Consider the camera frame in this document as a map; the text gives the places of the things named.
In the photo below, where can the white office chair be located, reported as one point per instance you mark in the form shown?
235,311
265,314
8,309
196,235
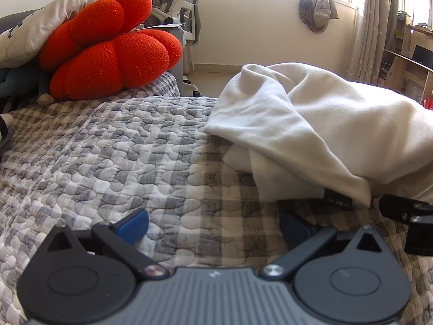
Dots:
187,13

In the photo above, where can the white paper on sofa arm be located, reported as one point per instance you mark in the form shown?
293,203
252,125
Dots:
166,26

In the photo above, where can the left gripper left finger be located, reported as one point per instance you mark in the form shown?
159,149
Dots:
87,276

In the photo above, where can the black computer monitor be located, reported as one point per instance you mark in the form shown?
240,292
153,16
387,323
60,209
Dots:
423,56

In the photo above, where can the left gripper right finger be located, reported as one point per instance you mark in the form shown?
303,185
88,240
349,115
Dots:
334,277

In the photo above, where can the teal plush doll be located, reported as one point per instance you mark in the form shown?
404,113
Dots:
26,82

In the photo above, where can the white Winnie the Pooh sweatshirt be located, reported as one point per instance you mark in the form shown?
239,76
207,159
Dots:
300,131

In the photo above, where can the red flower-shaped plush cushion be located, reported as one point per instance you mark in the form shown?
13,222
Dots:
102,51

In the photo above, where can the grey checked quilted bedspread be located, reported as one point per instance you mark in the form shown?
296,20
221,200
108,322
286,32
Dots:
84,162

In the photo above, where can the wooden desk shelf unit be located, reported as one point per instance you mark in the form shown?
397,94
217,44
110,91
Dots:
398,71

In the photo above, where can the white printed pillow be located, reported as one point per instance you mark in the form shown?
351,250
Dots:
20,44

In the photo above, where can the grey hat on wall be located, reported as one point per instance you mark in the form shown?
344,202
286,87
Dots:
316,14

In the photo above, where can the cream black-cuffed garment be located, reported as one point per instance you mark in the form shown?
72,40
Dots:
7,132

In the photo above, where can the beige patterned curtain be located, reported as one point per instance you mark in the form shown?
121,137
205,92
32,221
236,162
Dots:
375,22

